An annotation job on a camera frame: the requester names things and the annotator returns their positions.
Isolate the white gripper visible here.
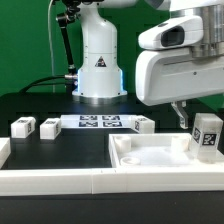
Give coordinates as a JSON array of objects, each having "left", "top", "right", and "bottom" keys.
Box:
[{"left": 135, "top": 49, "right": 224, "bottom": 129}]

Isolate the white square table top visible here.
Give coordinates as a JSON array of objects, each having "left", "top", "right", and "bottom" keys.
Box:
[{"left": 108, "top": 132, "right": 224, "bottom": 169}]

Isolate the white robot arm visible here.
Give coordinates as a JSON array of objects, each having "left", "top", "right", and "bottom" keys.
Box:
[{"left": 73, "top": 0, "right": 224, "bottom": 129}]

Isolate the white U-shaped obstacle fence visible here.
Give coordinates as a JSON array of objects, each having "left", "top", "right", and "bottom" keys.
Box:
[{"left": 0, "top": 134, "right": 224, "bottom": 197}]

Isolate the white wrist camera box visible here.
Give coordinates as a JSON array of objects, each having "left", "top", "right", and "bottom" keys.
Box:
[{"left": 138, "top": 16, "right": 204, "bottom": 50}]

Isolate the white marker base plate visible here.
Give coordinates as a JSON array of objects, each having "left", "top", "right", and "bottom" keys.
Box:
[{"left": 61, "top": 115, "right": 131, "bottom": 129}]

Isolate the black cable bundle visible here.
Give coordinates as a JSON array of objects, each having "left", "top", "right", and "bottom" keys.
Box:
[{"left": 19, "top": 75, "right": 80, "bottom": 94}]

